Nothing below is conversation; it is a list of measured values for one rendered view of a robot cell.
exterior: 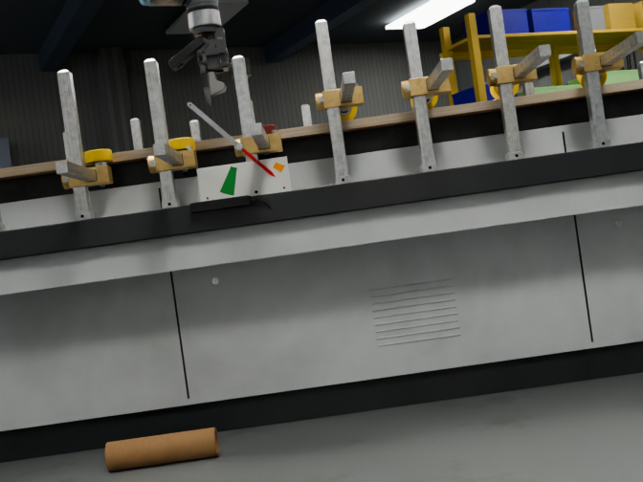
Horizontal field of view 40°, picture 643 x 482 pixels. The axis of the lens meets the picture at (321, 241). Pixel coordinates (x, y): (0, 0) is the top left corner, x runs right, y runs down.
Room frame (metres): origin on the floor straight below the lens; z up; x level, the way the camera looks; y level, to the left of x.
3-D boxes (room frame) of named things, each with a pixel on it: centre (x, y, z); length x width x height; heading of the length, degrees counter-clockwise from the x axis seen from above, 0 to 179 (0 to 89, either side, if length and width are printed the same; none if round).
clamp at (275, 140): (2.55, 0.14, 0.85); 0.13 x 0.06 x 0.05; 90
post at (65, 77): (2.55, 0.66, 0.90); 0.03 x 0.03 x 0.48; 0
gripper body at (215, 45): (2.47, 0.23, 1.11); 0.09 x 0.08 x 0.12; 90
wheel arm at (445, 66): (2.49, -0.38, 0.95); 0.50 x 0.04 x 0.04; 0
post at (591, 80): (2.55, -0.84, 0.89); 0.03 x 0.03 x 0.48; 0
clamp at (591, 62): (2.55, -0.86, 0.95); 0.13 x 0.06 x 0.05; 90
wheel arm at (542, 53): (2.49, -0.63, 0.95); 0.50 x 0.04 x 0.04; 0
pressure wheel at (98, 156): (2.65, 0.63, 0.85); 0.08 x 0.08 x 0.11
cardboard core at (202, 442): (2.44, 0.51, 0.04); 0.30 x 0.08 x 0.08; 90
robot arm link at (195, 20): (2.47, 0.24, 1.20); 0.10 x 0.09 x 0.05; 0
